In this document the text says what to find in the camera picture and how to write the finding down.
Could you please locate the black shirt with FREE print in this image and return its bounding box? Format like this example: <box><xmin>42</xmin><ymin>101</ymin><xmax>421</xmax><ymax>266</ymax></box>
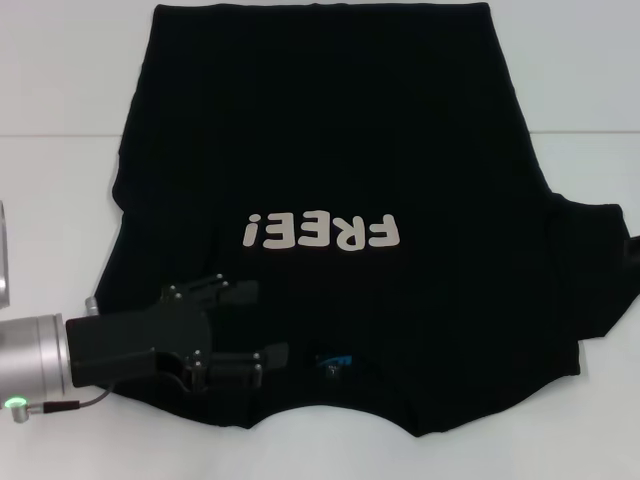
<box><xmin>94</xmin><ymin>2</ymin><xmax>640</xmax><ymax>439</ymax></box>

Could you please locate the left cable with red sleeve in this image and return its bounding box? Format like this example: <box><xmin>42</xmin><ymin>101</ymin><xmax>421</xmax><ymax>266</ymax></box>
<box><xmin>1</xmin><ymin>386</ymin><xmax>110</xmax><ymax>414</ymax></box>

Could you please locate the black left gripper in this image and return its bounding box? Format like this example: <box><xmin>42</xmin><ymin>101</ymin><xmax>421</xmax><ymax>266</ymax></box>
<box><xmin>64</xmin><ymin>272</ymin><xmax>291</xmax><ymax>395</ymax></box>

